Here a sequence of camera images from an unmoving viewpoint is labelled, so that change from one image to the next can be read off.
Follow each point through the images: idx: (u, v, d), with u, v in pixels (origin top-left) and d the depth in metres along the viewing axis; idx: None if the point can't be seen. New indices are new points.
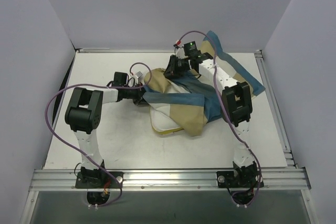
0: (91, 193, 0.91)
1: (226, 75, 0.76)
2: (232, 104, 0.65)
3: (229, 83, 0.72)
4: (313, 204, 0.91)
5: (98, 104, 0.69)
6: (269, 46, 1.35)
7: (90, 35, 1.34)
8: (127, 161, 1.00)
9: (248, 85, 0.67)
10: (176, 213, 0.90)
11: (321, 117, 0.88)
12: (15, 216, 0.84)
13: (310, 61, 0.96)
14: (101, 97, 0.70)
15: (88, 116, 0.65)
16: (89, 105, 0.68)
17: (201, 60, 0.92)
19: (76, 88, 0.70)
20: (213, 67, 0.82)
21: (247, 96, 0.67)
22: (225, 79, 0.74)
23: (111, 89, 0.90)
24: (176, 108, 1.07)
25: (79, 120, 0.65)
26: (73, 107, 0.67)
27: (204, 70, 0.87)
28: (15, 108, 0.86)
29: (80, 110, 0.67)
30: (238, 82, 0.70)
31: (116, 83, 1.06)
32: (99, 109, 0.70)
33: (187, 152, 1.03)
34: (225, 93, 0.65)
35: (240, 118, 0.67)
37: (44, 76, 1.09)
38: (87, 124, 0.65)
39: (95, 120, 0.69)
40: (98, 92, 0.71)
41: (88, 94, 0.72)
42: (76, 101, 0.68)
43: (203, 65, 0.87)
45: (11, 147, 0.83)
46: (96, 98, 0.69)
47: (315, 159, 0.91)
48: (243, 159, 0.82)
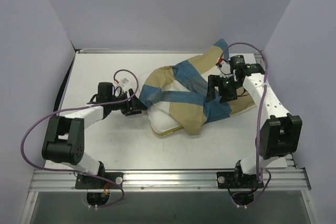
0: (91, 194, 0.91)
1: (274, 101, 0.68)
2: (275, 138, 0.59)
3: (277, 112, 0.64)
4: (313, 205, 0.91)
5: (79, 134, 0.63)
6: (269, 46, 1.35)
7: (90, 35, 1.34)
8: (127, 161, 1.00)
9: (300, 121, 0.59)
10: (176, 213, 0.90)
11: (321, 117, 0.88)
12: (14, 217, 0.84)
13: (310, 61, 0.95)
14: (81, 126, 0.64)
15: (69, 151, 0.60)
16: (69, 138, 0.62)
17: (250, 71, 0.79)
19: (52, 118, 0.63)
20: (263, 86, 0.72)
21: (293, 134, 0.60)
22: (273, 105, 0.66)
23: (94, 108, 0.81)
24: (176, 108, 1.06)
25: (59, 155, 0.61)
26: (51, 142, 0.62)
27: (250, 85, 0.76)
28: (14, 108, 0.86)
29: (59, 145, 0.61)
30: (288, 114, 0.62)
31: (100, 97, 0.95)
32: (81, 139, 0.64)
33: (187, 153, 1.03)
34: (269, 122, 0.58)
35: (275, 153, 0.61)
37: (44, 76, 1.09)
38: (69, 158, 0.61)
39: (77, 153, 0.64)
40: (78, 119, 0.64)
41: (68, 122, 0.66)
42: (53, 134, 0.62)
43: (251, 78, 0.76)
45: (11, 148, 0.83)
46: (75, 128, 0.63)
47: (315, 159, 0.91)
48: (251, 170, 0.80)
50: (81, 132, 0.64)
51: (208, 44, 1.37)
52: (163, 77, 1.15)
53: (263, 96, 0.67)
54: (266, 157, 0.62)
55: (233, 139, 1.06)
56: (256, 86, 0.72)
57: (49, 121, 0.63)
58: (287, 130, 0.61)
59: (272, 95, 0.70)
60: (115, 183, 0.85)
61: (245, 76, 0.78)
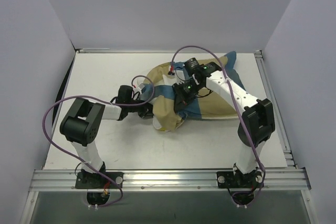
0: (91, 193, 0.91)
1: (241, 93, 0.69)
2: (255, 126, 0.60)
3: (249, 103, 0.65)
4: (313, 204, 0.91)
5: (97, 116, 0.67)
6: (269, 46, 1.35)
7: (90, 35, 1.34)
8: (127, 161, 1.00)
9: (271, 104, 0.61)
10: (176, 213, 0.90)
11: (321, 118, 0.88)
12: (14, 217, 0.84)
13: (311, 61, 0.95)
14: (101, 111, 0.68)
15: (84, 128, 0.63)
16: (87, 117, 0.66)
17: (209, 71, 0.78)
19: (77, 99, 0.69)
20: (226, 82, 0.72)
21: (270, 116, 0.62)
22: (242, 96, 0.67)
23: (113, 105, 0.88)
24: (158, 103, 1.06)
25: (74, 131, 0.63)
26: (71, 116, 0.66)
27: (214, 85, 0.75)
28: (14, 108, 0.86)
29: (77, 121, 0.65)
30: (258, 100, 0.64)
31: (119, 99, 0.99)
32: (97, 123, 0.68)
33: (187, 152, 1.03)
34: (246, 115, 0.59)
35: (261, 139, 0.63)
37: (44, 76, 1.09)
38: (82, 136, 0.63)
39: (91, 135, 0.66)
40: (100, 104, 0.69)
41: (90, 105, 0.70)
42: (75, 111, 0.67)
43: (212, 78, 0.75)
45: (11, 148, 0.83)
46: (95, 110, 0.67)
47: (316, 159, 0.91)
48: (248, 166, 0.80)
50: (99, 116, 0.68)
51: (208, 43, 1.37)
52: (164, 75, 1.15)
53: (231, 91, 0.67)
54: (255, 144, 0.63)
55: (232, 139, 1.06)
56: (221, 84, 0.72)
57: (75, 100, 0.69)
58: (262, 114, 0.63)
59: (237, 86, 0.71)
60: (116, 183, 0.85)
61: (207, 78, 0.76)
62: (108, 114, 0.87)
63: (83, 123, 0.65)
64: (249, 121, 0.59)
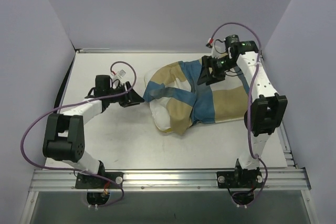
0: (91, 193, 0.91)
1: (264, 81, 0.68)
2: (261, 114, 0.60)
3: (266, 92, 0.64)
4: (313, 204, 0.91)
5: (78, 131, 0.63)
6: (269, 46, 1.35)
7: (90, 35, 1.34)
8: (128, 161, 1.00)
9: (286, 100, 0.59)
10: (175, 213, 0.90)
11: (321, 118, 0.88)
12: (14, 217, 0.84)
13: (311, 61, 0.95)
14: (80, 124, 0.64)
15: (70, 148, 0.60)
16: (69, 135, 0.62)
17: (244, 48, 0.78)
19: (51, 116, 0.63)
20: (255, 65, 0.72)
21: (279, 112, 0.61)
22: (263, 85, 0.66)
23: (92, 101, 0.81)
24: (173, 103, 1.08)
25: (59, 152, 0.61)
26: (51, 139, 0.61)
27: (243, 65, 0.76)
28: (14, 107, 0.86)
29: (60, 141, 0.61)
30: (276, 93, 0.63)
31: (98, 90, 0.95)
32: (80, 136, 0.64)
33: (187, 152, 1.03)
34: (257, 101, 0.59)
35: (260, 129, 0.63)
37: (44, 76, 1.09)
38: (70, 155, 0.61)
39: (78, 150, 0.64)
40: (76, 117, 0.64)
41: (66, 118, 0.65)
42: (53, 131, 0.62)
43: (244, 57, 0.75)
45: (11, 148, 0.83)
46: (74, 126, 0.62)
47: (316, 159, 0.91)
48: (250, 162, 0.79)
50: (81, 129, 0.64)
51: (208, 43, 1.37)
52: (166, 75, 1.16)
53: (254, 75, 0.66)
54: (256, 132, 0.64)
55: (232, 139, 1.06)
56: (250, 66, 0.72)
57: (48, 120, 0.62)
58: (274, 107, 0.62)
59: (263, 74, 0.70)
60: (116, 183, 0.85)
61: (239, 55, 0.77)
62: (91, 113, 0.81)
63: (66, 140, 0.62)
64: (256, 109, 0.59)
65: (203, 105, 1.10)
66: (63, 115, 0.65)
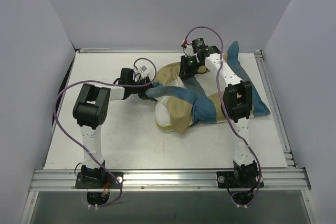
0: (91, 193, 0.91)
1: (230, 73, 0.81)
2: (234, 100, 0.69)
3: (232, 82, 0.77)
4: (313, 204, 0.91)
5: (105, 100, 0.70)
6: (269, 46, 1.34)
7: (90, 35, 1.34)
8: (127, 161, 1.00)
9: (251, 85, 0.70)
10: (176, 213, 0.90)
11: (321, 118, 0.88)
12: (14, 217, 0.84)
13: (311, 60, 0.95)
14: (107, 94, 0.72)
15: (95, 112, 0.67)
16: (96, 102, 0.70)
17: (208, 52, 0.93)
19: (84, 85, 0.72)
20: (219, 63, 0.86)
21: (248, 96, 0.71)
22: (230, 76, 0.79)
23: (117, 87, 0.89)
24: (172, 101, 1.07)
25: (86, 115, 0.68)
26: (81, 103, 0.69)
27: (210, 65, 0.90)
28: (14, 107, 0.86)
29: (88, 105, 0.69)
30: (241, 81, 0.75)
31: (122, 80, 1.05)
32: (106, 106, 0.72)
33: (188, 152, 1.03)
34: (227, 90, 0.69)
35: (239, 114, 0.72)
37: (44, 76, 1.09)
38: (93, 119, 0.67)
39: (102, 117, 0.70)
40: (106, 88, 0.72)
41: (96, 90, 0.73)
42: (84, 97, 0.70)
43: (210, 58, 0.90)
45: (11, 147, 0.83)
46: (103, 94, 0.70)
47: (315, 159, 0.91)
48: (243, 156, 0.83)
50: (107, 99, 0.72)
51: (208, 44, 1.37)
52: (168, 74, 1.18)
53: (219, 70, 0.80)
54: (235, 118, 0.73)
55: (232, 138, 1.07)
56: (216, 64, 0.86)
57: (82, 86, 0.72)
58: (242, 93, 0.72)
59: (227, 68, 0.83)
60: (118, 181, 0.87)
61: (206, 57, 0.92)
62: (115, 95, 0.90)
63: (93, 105, 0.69)
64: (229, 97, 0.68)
65: (205, 104, 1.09)
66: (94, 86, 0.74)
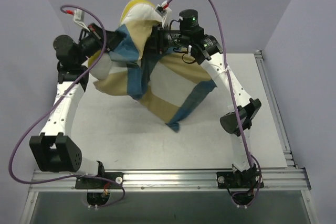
0: (91, 194, 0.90)
1: (238, 87, 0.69)
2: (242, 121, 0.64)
3: (243, 100, 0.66)
4: (313, 204, 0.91)
5: (69, 149, 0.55)
6: (269, 46, 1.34)
7: None
8: (127, 161, 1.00)
9: (259, 103, 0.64)
10: (176, 214, 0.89)
11: (320, 117, 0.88)
12: (14, 217, 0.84)
13: (310, 60, 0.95)
14: (69, 140, 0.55)
15: (69, 164, 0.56)
16: (60, 155, 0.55)
17: (208, 50, 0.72)
19: (32, 144, 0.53)
20: (226, 72, 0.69)
21: (254, 114, 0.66)
22: (238, 93, 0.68)
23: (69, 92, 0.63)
24: (117, 75, 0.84)
25: (60, 167, 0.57)
26: (45, 162, 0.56)
27: (211, 71, 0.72)
28: (15, 106, 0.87)
29: (54, 159, 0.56)
30: (251, 99, 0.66)
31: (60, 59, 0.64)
32: (74, 148, 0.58)
33: (187, 152, 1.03)
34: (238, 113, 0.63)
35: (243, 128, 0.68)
37: (44, 76, 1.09)
38: (71, 169, 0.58)
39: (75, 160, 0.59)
40: (62, 138, 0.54)
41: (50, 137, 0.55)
42: (42, 156, 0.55)
43: (211, 62, 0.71)
45: (11, 146, 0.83)
46: (62, 149, 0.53)
47: (315, 158, 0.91)
48: (244, 163, 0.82)
50: (71, 142, 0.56)
51: None
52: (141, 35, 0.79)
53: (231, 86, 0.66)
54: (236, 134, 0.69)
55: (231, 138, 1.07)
56: (220, 74, 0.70)
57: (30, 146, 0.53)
58: None
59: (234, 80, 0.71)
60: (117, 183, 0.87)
61: (206, 61, 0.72)
62: (76, 99, 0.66)
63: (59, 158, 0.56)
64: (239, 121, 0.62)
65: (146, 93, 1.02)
66: (45, 135, 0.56)
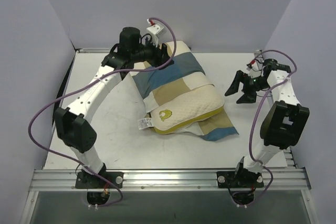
0: (91, 193, 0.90)
1: (290, 92, 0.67)
2: (277, 120, 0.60)
3: (288, 99, 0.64)
4: (313, 204, 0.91)
5: (82, 132, 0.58)
6: (269, 45, 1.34)
7: (90, 35, 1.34)
8: (128, 161, 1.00)
9: (307, 113, 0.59)
10: (176, 213, 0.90)
11: (321, 118, 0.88)
12: (14, 217, 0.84)
13: (311, 61, 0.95)
14: (84, 126, 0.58)
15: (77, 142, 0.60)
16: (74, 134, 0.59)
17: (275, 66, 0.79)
19: (58, 113, 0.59)
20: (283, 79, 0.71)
21: (297, 124, 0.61)
22: (287, 94, 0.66)
23: (106, 81, 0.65)
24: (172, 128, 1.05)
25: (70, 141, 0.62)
26: (62, 132, 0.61)
27: (272, 80, 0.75)
28: (14, 108, 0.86)
29: (70, 134, 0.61)
30: (298, 104, 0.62)
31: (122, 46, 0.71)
32: (87, 132, 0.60)
33: (188, 152, 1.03)
34: (276, 103, 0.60)
35: (274, 139, 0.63)
37: (44, 76, 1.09)
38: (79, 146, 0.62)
39: (87, 141, 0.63)
40: (79, 122, 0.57)
41: (73, 114, 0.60)
42: (62, 127, 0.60)
43: (275, 73, 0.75)
45: (11, 147, 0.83)
46: (77, 130, 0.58)
47: (316, 159, 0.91)
48: (253, 164, 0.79)
50: (85, 129, 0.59)
51: (208, 43, 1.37)
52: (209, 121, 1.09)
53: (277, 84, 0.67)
54: (268, 142, 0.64)
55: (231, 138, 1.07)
56: (276, 80, 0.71)
57: (54, 114, 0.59)
58: (293, 117, 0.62)
59: (289, 86, 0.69)
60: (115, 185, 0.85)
61: (271, 71, 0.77)
62: (109, 86, 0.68)
63: (73, 134, 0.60)
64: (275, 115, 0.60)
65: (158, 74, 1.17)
66: (69, 110, 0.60)
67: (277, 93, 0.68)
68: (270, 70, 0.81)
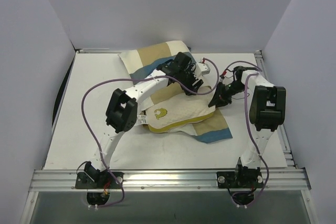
0: (91, 194, 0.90)
1: (263, 80, 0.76)
2: (261, 100, 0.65)
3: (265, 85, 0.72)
4: (313, 204, 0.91)
5: (130, 114, 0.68)
6: (269, 46, 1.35)
7: (90, 35, 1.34)
8: (128, 161, 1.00)
9: (284, 90, 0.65)
10: (176, 213, 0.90)
11: (321, 118, 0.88)
12: (14, 217, 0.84)
13: (310, 61, 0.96)
14: (134, 109, 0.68)
15: (122, 121, 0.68)
16: (123, 113, 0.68)
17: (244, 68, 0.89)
19: (116, 92, 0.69)
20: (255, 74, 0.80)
21: (279, 102, 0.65)
22: (262, 82, 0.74)
23: (157, 81, 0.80)
24: (165, 127, 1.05)
25: (114, 120, 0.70)
26: (112, 110, 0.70)
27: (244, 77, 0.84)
28: (15, 108, 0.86)
29: (117, 114, 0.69)
30: (274, 85, 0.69)
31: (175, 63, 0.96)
32: (133, 116, 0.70)
33: (187, 152, 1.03)
34: (256, 87, 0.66)
35: (265, 123, 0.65)
37: (44, 76, 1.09)
38: (119, 126, 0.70)
39: (127, 124, 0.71)
40: (133, 103, 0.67)
41: (127, 97, 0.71)
42: (113, 105, 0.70)
43: (247, 72, 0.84)
45: (11, 148, 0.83)
46: (127, 109, 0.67)
47: (315, 159, 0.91)
48: (251, 160, 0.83)
50: (133, 112, 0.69)
51: (207, 44, 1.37)
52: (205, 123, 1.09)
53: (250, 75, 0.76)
54: (259, 126, 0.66)
55: (232, 138, 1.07)
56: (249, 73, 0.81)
57: (113, 93, 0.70)
58: (273, 98, 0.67)
59: (261, 77, 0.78)
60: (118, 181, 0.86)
61: (243, 71, 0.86)
62: (158, 87, 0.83)
63: (121, 114, 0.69)
64: (256, 95, 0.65)
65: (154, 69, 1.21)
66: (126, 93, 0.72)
67: (253, 82, 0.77)
68: (241, 72, 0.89)
